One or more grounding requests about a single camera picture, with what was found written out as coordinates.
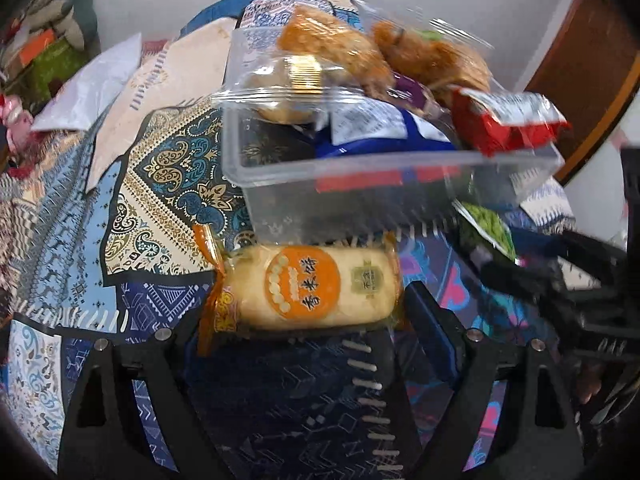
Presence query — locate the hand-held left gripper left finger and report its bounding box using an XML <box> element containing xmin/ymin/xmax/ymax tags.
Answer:
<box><xmin>59</xmin><ymin>304</ymin><xmax>236</xmax><ymax>480</ymax></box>

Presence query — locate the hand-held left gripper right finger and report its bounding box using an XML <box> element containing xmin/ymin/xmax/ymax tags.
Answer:
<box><xmin>402</xmin><ymin>280</ymin><xmax>583</xmax><ymax>480</ymax></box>

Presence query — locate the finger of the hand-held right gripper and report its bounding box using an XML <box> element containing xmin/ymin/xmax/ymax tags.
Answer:
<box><xmin>479</xmin><ymin>252</ymin><xmax>588</xmax><ymax>308</ymax></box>
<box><xmin>510</xmin><ymin>229</ymin><xmax>631</xmax><ymax>273</ymax></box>

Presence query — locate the green pea packet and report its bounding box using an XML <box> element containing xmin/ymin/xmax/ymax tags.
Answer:
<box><xmin>452</xmin><ymin>199</ymin><xmax>518</xmax><ymax>263</ymax></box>

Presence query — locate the orange rice cracker packet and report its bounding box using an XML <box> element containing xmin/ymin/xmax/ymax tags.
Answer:
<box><xmin>192</xmin><ymin>224</ymin><xmax>405</xmax><ymax>356</ymax></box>

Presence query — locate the red snack packet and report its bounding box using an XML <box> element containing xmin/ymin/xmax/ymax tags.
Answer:
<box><xmin>451</xmin><ymin>86</ymin><xmax>572</xmax><ymax>157</ymax></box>

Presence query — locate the clear plastic container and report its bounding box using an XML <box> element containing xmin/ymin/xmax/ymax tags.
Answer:
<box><xmin>220</xmin><ymin>25</ymin><xmax>566</xmax><ymax>246</ymax></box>

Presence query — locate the blue and white snack packet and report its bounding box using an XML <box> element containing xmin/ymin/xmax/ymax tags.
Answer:
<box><xmin>314</xmin><ymin>100</ymin><xmax>458</xmax><ymax>193</ymax></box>

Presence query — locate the purple label snack packet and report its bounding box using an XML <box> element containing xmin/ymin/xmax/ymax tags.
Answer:
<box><xmin>395</xmin><ymin>72</ymin><xmax>438</xmax><ymax>116</ymax></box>

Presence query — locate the clear bag of orange snacks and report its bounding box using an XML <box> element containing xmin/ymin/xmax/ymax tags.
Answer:
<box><xmin>372</xmin><ymin>15</ymin><xmax>493</xmax><ymax>108</ymax></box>

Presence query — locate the clear bag of round cookies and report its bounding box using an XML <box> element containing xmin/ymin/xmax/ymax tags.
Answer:
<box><xmin>245</xmin><ymin>55</ymin><xmax>331</xmax><ymax>126</ymax></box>

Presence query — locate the peanut brittle packet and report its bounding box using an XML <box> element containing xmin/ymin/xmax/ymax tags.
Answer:
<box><xmin>277</xmin><ymin>5</ymin><xmax>393</xmax><ymax>98</ymax></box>

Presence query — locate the person's right hand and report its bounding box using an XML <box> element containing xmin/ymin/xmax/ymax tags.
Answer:
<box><xmin>577</xmin><ymin>360</ymin><xmax>604</xmax><ymax>406</ymax></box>

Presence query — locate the white sliding wardrobe door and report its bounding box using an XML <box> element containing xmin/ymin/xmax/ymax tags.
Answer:
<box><xmin>565</xmin><ymin>105</ymin><xmax>640</xmax><ymax>251</ymax></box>

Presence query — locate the brown wooden door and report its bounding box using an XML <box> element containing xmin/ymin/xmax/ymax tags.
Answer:
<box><xmin>525</xmin><ymin>0</ymin><xmax>640</xmax><ymax>183</ymax></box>

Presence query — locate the patchwork printed blanket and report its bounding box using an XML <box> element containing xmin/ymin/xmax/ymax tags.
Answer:
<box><xmin>0</xmin><ymin>0</ymin><xmax>631</xmax><ymax>480</ymax></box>

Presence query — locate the white pillow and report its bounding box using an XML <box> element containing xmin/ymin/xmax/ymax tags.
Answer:
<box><xmin>31</xmin><ymin>32</ymin><xmax>143</xmax><ymax>133</ymax></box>

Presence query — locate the pink doll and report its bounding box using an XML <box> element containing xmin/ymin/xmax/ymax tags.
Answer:
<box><xmin>0</xmin><ymin>97</ymin><xmax>36</xmax><ymax>151</ymax></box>

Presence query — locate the green box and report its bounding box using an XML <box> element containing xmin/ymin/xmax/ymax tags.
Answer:
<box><xmin>20</xmin><ymin>37</ymin><xmax>88</xmax><ymax>106</ymax></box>

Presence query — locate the orange box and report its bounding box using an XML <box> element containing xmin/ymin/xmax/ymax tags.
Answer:
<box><xmin>20</xmin><ymin>27</ymin><xmax>56</xmax><ymax>61</ymax></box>

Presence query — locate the grey plush toy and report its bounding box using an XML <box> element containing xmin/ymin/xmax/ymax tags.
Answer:
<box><xmin>30</xmin><ymin>0</ymin><xmax>101</xmax><ymax>51</ymax></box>

